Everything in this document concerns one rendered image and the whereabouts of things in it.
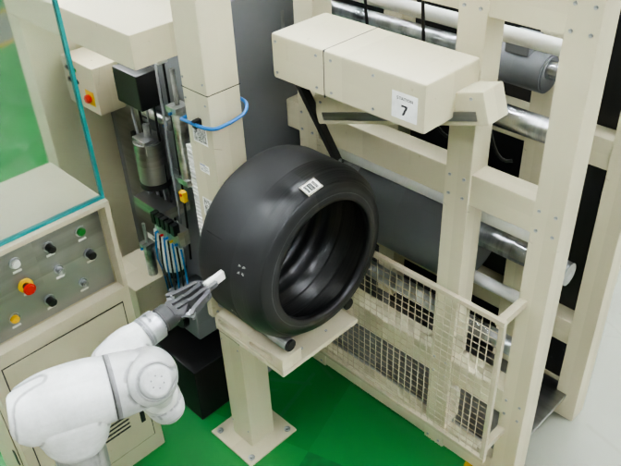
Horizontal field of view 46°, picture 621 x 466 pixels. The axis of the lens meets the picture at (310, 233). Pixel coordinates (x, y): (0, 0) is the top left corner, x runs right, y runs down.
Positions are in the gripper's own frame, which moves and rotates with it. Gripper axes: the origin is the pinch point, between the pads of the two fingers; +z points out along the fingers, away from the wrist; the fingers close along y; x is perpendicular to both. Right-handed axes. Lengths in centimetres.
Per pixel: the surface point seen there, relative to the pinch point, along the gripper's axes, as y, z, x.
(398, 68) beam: -22, 62, -46
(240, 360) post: 28, 15, 74
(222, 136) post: 27.6, 32.5, -21.8
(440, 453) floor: -33, 61, 134
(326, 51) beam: 2, 59, -46
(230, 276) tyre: -2.2, 4.3, 0.6
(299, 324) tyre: -12.9, 17.5, 26.0
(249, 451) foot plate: 26, 6, 126
